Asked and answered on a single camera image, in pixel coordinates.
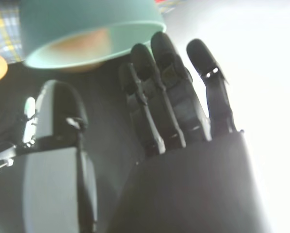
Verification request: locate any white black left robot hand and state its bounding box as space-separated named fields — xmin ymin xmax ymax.
xmin=22 ymin=31 xmax=274 ymax=233

